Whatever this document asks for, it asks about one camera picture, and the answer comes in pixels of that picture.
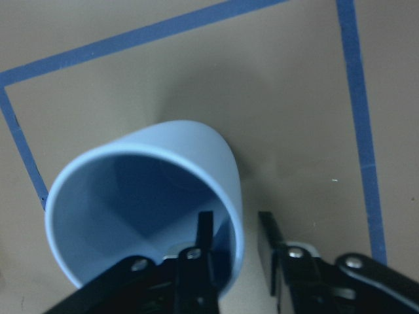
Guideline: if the light blue paper cup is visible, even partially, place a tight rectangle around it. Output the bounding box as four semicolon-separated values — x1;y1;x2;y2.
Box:
45;120;245;296

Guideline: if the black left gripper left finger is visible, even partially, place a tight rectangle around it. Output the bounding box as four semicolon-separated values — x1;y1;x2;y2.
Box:
48;211;219;313

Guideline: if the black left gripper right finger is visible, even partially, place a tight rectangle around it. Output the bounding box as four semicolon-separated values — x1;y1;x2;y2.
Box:
258;211;418;313

